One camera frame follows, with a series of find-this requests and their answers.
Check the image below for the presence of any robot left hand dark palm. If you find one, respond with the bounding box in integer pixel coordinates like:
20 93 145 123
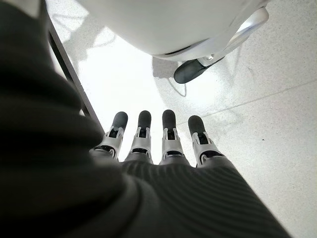
0 0 293 238

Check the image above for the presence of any dark rubber robot foot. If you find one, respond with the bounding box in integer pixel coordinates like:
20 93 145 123
173 59 207 84

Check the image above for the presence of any dark brown furniture edge bar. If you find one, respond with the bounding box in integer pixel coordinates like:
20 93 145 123
39 0 106 132

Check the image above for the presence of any white robot leg shell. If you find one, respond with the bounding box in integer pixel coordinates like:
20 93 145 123
76 0 270 68

